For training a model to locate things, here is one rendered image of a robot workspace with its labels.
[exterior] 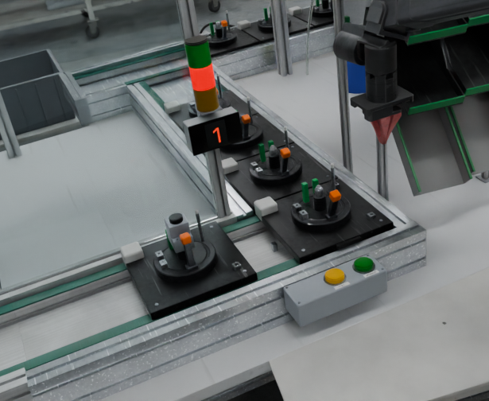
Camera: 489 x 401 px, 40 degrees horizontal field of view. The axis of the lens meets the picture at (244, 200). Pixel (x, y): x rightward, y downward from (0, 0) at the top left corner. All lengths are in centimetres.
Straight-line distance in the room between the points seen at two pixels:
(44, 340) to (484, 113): 115
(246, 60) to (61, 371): 166
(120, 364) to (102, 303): 22
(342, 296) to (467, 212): 51
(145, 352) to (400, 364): 50
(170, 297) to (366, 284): 41
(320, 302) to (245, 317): 16
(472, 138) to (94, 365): 102
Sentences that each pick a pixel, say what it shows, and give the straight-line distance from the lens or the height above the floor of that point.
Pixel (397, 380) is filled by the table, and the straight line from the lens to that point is 136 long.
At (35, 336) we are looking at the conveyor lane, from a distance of 154.
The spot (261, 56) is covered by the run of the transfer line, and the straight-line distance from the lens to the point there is 272.
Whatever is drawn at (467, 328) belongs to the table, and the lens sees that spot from 147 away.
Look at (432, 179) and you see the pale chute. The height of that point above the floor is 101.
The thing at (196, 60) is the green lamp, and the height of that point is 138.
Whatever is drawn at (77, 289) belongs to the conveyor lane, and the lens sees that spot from 158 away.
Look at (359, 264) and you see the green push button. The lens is 144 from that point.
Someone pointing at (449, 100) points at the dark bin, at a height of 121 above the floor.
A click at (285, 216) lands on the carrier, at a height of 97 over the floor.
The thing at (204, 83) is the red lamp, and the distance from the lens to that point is 145.
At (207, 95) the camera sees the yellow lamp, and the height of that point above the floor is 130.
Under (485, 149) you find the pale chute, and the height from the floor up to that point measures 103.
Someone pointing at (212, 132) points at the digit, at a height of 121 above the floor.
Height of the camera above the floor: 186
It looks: 32 degrees down
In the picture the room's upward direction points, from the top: 9 degrees counter-clockwise
